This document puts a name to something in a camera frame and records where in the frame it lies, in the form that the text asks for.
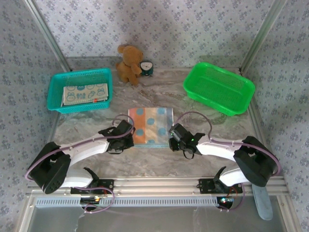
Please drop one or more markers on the cream rabbit print towel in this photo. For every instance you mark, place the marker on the cream rabbit print towel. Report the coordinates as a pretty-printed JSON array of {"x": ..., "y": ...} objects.
[{"x": 82, "y": 94}]

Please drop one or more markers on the green plastic basket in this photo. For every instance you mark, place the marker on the green plastic basket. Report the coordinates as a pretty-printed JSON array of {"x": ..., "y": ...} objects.
[{"x": 217, "y": 87}]

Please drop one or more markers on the teal plastic basket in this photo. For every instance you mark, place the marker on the teal plastic basket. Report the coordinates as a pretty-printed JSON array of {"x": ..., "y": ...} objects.
[{"x": 79, "y": 77}]

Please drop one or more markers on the brown teddy bear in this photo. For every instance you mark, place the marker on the brown teddy bear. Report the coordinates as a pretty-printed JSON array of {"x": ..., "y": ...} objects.
[{"x": 129, "y": 65}]

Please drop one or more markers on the aluminium cage frame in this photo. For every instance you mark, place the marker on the aluminium cage frame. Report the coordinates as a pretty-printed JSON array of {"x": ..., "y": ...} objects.
[{"x": 154, "y": 186}]

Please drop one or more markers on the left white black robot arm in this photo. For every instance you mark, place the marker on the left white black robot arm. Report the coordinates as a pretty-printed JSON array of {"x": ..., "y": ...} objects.
[{"x": 82, "y": 149}]

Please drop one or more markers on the small teal alarm clock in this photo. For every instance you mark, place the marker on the small teal alarm clock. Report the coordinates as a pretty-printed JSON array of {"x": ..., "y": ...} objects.
[{"x": 146, "y": 68}]

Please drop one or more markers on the grey metal panel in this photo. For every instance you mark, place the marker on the grey metal panel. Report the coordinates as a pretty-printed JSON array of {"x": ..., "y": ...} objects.
[{"x": 144, "y": 220}]

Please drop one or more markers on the striped blue dotted towel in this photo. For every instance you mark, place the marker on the striped blue dotted towel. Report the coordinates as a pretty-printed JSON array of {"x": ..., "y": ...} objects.
[{"x": 149, "y": 125}]

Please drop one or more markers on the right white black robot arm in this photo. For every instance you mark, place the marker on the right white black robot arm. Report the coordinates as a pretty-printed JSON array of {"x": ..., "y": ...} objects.
[{"x": 217, "y": 148}]

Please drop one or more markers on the blue oblong case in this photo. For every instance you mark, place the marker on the blue oblong case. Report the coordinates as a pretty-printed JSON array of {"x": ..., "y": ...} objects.
[{"x": 263, "y": 205}]

